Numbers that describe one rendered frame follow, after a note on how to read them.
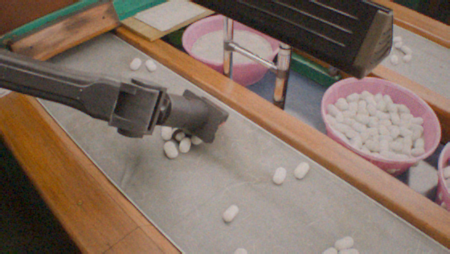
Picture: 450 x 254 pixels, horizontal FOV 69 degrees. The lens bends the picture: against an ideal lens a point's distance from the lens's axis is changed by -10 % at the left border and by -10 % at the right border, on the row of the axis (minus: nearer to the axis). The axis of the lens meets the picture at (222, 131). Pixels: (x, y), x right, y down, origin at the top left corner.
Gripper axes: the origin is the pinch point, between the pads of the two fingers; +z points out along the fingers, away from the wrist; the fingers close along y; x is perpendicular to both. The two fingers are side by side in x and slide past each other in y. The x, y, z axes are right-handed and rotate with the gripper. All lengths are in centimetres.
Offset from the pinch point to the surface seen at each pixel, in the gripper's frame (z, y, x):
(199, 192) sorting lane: -10.9, -9.3, 10.6
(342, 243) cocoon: -6.3, -33.6, 4.1
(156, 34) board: 6.0, 34.8, -8.4
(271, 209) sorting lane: -6.3, -20.6, 6.7
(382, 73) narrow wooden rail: 28.5, -17.2, -26.4
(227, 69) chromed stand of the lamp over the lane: 6.6, 9.1, -9.3
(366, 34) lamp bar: -26.6, -26.5, -21.5
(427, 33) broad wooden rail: 55, -18, -48
